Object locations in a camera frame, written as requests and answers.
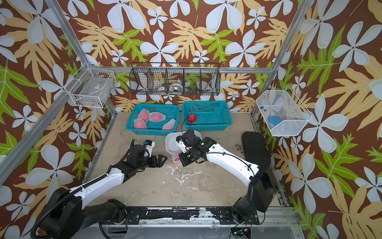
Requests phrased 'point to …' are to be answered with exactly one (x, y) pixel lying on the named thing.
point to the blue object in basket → (274, 120)
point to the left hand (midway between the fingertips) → (162, 155)
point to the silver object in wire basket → (176, 87)
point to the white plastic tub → (172, 146)
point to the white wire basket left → (90, 87)
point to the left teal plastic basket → (171, 111)
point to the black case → (255, 149)
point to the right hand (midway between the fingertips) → (180, 159)
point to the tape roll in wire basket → (161, 88)
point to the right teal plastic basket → (211, 115)
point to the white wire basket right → (283, 113)
